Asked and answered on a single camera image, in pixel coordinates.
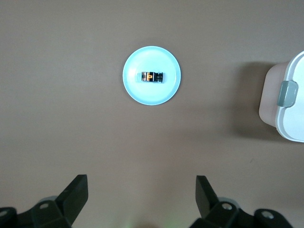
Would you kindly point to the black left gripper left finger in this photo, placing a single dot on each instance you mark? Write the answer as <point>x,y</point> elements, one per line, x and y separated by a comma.
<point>73,202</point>

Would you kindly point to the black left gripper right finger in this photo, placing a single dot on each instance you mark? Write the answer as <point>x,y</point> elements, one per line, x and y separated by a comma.
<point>206,204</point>

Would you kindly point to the orange black push-button switch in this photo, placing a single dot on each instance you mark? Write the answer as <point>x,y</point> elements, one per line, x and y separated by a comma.
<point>150,77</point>

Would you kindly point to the white lidded box grey latches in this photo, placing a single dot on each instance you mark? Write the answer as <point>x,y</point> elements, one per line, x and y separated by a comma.
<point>292,118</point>

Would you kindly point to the brown table cover mat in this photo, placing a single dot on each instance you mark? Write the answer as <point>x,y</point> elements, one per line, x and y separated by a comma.
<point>71,95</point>

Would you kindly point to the light blue round plate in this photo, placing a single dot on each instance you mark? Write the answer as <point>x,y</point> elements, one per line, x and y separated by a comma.
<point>152,95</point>

